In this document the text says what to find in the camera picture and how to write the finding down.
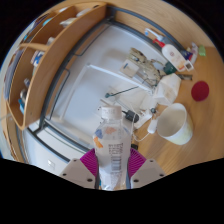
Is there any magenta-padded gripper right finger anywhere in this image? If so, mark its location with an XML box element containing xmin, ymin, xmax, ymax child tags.
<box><xmin>126</xmin><ymin>148</ymin><xmax>167</xmax><ymax>190</ymax></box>

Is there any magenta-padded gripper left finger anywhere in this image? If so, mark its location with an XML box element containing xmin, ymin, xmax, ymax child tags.
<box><xmin>59</xmin><ymin>148</ymin><xmax>100</xmax><ymax>190</ymax></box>

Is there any clear plastic water bottle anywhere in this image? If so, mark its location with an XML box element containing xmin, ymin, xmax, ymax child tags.
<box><xmin>93</xmin><ymin>105</ymin><xmax>133</xmax><ymax>192</ymax></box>

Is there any small white oval device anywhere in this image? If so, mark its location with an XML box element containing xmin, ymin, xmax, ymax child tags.
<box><xmin>147</xmin><ymin>118</ymin><xmax>158</xmax><ymax>135</ymax></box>

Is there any cream paper cup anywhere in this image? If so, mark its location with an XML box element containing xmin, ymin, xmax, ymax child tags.
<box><xmin>156</xmin><ymin>102</ymin><xmax>194</xmax><ymax>146</ymax></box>

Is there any white power strip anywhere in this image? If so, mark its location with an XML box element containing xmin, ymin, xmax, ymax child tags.
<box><xmin>133</xmin><ymin>108</ymin><xmax>154</xmax><ymax>129</ymax></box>

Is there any white tissue pack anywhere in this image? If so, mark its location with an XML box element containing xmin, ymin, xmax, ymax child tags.
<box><xmin>156</xmin><ymin>73</ymin><xmax>183</xmax><ymax>106</ymax></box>

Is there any wooden shelf unit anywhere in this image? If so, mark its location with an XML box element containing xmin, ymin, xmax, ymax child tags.
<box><xmin>2</xmin><ymin>1</ymin><xmax>108</xmax><ymax>131</ymax></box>

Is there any flat round red coaster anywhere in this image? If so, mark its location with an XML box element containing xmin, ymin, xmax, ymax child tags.
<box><xmin>190</xmin><ymin>80</ymin><xmax>211</xmax><ymax>102</ymax></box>

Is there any white desk lamp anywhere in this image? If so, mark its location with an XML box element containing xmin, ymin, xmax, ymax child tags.
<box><xmin>81</xmin><ymin>62</ymin><xmax>154</xmax><ymax>111</ymax></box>

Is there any small white box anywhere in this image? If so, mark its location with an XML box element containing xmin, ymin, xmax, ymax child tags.
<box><xmin>120</xmin><ymin>60</ymin><xmax>139</xmax><ymax>78</ymax></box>

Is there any wooden robot figurine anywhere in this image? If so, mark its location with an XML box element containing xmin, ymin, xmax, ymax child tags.
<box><xmin>128</xmin><ymin>47</ymin><xmax>164</xmax><ymax>84</ymax></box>

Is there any white red-pump lotion bottle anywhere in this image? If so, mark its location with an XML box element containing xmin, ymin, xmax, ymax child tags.
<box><xmin>152</xmin><ymin>38</ymin><xmax>189</xmax><ymax>71</ymax></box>

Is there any small dark blue box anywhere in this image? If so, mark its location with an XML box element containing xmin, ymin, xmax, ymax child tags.
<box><xmin>181</xmin><ymin>49</ymin><xmax>194</xmax><ymax>63</ymax></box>

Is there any small green block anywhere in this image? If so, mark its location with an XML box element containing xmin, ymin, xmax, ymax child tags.
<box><xmin>198</xmin><ymin>44</ymin><xmax>207</xmax><ymax>57</ymax></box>

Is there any clear bent-nozzle squeeze bottle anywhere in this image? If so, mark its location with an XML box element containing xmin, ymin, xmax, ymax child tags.
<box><xmin>144</xmin><ymin>27</ymin><xmax>188</xmax><ymax>56</ymax></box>

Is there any black power cable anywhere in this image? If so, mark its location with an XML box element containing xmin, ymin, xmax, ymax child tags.
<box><xmin>105</xmin><ymin>85</ymin><xmax>140</xmax><ymax>99</ymax></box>

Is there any grey metal desk frame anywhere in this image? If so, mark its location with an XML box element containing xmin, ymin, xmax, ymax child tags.
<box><xmin>14</xmin><ymin>6</ymin><xmax>188</xmax><ymax>164</ymax></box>

